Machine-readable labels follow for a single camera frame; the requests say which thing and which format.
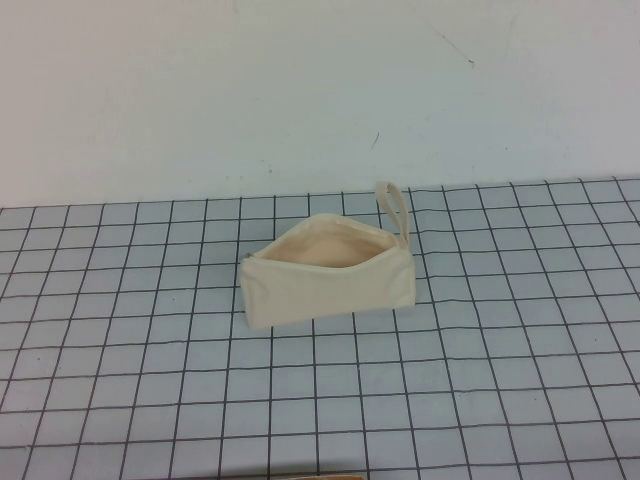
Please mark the cream fabric pencil case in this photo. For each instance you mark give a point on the cream fabric pencil case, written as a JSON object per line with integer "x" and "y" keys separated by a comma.
{"x": 320, "y": 300}

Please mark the wooden board edge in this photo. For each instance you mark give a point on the wooden board edge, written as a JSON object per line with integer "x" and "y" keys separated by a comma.
{"x": 310, "y": 477}

